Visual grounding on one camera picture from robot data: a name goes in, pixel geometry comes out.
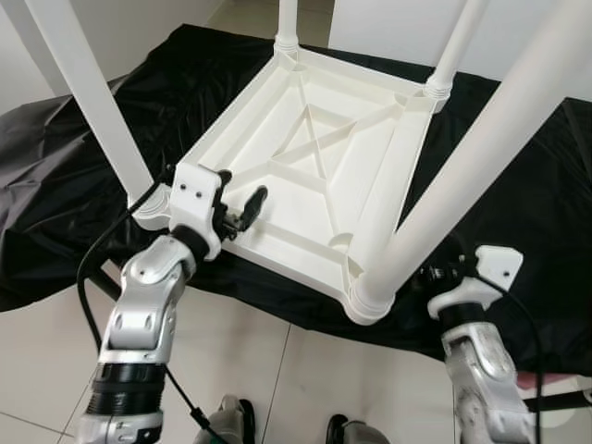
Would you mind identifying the grey left robot leg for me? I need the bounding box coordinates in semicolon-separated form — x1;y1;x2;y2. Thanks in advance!
194;396;255;444

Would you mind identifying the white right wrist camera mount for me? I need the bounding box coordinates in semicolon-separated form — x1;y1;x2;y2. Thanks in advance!
428;245;524;320

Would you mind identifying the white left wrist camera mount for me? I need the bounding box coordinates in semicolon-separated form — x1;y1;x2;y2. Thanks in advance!
169;162;230;262

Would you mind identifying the grey robot leg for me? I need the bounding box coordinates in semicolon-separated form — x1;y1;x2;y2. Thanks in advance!
326;416;394;444
194;396;255;444

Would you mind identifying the grey right robot leg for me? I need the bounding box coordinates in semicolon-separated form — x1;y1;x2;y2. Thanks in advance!
326;416;394;444

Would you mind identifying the white plastic table top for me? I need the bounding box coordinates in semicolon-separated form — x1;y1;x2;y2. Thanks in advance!
132;42;454;327

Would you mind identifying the black table cloth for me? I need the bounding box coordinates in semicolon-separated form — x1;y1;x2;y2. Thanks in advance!
0;23;592;376

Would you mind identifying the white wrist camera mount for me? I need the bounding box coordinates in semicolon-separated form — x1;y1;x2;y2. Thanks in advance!
428;245;524;320
169;162;230;262

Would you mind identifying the black metal table leg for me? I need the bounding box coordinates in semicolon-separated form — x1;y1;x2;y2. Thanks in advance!
527;393;592;413
92;268;123;302

